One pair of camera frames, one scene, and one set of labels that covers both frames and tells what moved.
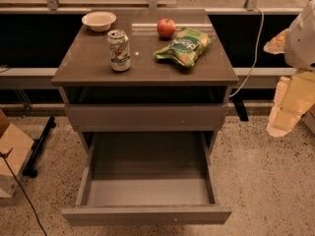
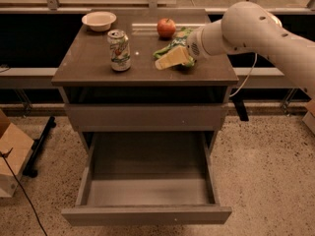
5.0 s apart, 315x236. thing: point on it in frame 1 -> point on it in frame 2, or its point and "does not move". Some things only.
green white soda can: x=119 y=49 does not move
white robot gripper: x=301 y=44 -> x=194 y=46
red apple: x=165 y=29 does not move
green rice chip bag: x=186 y=46 does not move
